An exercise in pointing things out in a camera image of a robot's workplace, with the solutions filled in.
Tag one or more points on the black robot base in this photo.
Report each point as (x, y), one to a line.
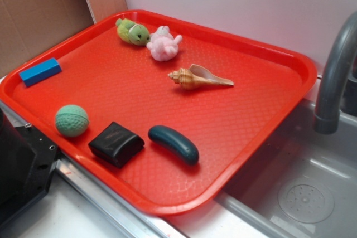
(28, 160)

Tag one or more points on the pink plush bunny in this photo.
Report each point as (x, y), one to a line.
(162, 45)

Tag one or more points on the red plastic tray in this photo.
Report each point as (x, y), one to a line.
(114, 81)

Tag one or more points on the tan conch seashell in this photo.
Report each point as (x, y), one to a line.
(197, 76)

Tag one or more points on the dark green toy cucumber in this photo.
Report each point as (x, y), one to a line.
(176, 143)

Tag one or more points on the black curved block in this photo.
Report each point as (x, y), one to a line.
(116, 144)

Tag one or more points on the green plush turtle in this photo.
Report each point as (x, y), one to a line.
(132, 32)

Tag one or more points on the green dimpled ball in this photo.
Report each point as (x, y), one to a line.
(71, 120)

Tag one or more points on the blue rectangular block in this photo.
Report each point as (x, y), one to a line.
(40, 72)

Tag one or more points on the grey plastic sink basin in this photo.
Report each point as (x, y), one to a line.
(299, 183)

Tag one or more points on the grey sink faucet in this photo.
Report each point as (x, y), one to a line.
(337, 91)

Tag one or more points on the brown cardboard panel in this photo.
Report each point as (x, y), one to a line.
(30, 27)

